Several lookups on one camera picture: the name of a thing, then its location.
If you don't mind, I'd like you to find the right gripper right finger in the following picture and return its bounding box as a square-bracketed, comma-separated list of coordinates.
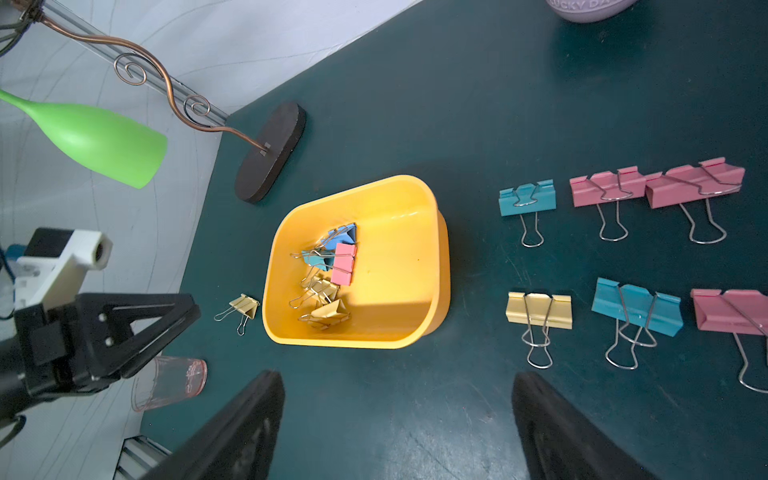
[511, 372, 655, 479]

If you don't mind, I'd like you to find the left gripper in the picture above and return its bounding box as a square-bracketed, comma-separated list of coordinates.
[1, 293, 201, 420]

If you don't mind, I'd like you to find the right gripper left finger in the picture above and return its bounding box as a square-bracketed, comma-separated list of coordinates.
[144, 370, 285, 479]

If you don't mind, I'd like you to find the cream binder clip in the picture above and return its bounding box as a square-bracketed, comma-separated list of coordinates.
[213, 294, 260, 337]
[299, 299, 350, 330]
[288, 276, 340, 309]

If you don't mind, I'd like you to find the yellow binder clip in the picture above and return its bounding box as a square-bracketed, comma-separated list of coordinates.
[505, 292, 574, 370]

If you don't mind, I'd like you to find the teal binder clip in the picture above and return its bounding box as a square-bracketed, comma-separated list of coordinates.
[591, 277, 683, 371]
[498, 179, 557, 248]
[292, 249, 335, 271]

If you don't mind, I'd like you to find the large pink binder clip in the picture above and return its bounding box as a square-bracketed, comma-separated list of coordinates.
[331, 243, 357, 286]

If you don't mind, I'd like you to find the yellow plastic storage box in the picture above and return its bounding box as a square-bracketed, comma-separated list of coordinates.
[262, 175, 451, 349]

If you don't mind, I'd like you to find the blue binder clip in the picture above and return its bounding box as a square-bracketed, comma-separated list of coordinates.
[319, 223, 357, 251]

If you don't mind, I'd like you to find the clear plastic cup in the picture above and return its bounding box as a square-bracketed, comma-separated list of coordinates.
[131, 355, 208, 413]

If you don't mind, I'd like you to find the green plastic wine glass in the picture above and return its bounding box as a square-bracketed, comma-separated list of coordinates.
[1, 91, 168, 189]

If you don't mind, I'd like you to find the black metal cup stand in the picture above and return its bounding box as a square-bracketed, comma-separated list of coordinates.
[1, 1, 306, 203]

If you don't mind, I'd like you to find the green table mat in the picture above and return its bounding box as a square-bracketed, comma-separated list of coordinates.
[141, 1, 767, 479]

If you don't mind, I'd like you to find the purple ceramic bowl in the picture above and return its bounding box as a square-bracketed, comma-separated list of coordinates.
[546, 0, 637, 24]

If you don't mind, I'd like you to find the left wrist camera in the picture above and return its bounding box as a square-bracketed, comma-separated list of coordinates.
[14, 227, 113, 311]

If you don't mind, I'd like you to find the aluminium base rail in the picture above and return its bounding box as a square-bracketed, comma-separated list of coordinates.
[113, 435, 171, 480]

